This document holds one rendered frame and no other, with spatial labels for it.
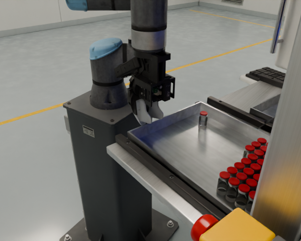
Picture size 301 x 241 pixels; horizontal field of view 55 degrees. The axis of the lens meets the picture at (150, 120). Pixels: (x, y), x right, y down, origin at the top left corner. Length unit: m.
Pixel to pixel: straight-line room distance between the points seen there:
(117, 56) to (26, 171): 1.33
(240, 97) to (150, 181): 0.49
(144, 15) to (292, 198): 0.41
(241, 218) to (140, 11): 0.41
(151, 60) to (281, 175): 0.37
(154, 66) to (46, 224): 1.33
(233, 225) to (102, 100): 0.79
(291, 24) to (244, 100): 0.59
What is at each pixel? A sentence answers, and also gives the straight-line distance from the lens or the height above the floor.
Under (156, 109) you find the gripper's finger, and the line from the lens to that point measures 0.72.
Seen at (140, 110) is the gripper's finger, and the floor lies 0.96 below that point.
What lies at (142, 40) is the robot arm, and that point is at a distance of 0.61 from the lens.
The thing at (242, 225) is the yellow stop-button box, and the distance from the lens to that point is 0.37.
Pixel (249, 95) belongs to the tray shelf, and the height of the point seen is 0.88.
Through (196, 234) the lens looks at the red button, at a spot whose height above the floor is 1.00.
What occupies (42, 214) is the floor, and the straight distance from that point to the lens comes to 1.83.
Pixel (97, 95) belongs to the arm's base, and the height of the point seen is 0.84.
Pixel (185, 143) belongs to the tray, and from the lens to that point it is 0.73.
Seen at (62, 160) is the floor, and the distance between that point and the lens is 2.17.
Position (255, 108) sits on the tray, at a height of 0.91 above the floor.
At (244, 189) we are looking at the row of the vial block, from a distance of 0.57.
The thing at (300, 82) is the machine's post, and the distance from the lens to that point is 0.31.
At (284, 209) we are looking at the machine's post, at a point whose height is 1.05.
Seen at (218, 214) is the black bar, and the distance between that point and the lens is 0.55.
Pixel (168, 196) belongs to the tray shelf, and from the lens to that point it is 0.60.
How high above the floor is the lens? 1.31
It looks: 31 degrees down
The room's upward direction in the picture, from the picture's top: straight up
